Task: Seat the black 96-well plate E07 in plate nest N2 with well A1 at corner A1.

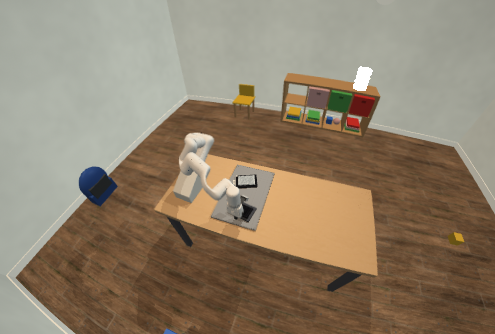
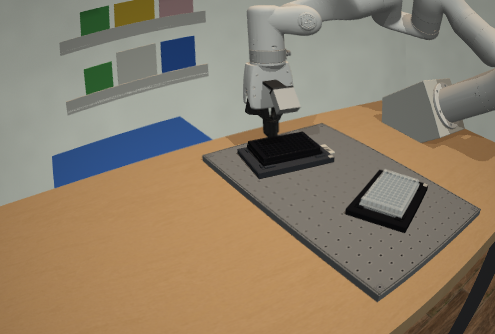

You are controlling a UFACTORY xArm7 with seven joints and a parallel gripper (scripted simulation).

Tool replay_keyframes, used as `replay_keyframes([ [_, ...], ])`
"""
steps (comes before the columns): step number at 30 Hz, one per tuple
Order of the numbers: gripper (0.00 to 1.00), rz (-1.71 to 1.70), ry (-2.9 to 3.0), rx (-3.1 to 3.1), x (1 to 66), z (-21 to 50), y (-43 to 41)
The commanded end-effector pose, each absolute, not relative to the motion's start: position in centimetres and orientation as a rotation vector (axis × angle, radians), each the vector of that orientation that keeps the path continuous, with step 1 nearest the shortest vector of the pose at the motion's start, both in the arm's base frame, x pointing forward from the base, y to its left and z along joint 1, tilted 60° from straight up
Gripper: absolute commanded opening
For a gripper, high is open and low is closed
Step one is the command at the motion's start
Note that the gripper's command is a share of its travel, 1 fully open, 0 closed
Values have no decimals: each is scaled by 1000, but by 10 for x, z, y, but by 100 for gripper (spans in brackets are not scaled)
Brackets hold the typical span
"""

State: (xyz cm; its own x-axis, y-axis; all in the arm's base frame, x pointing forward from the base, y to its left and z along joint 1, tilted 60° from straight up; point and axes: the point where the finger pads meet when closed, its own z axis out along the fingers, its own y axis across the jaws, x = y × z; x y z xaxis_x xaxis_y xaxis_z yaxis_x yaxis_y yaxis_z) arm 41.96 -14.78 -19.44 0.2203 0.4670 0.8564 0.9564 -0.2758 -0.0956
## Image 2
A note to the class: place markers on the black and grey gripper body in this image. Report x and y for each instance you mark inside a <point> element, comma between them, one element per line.
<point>255,74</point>

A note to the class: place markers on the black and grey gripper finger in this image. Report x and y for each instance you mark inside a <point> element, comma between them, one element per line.
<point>267,123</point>
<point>275,119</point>

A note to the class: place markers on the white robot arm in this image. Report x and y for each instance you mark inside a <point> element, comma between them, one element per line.
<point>474,96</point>

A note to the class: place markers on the white label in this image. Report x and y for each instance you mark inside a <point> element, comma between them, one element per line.
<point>327,148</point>

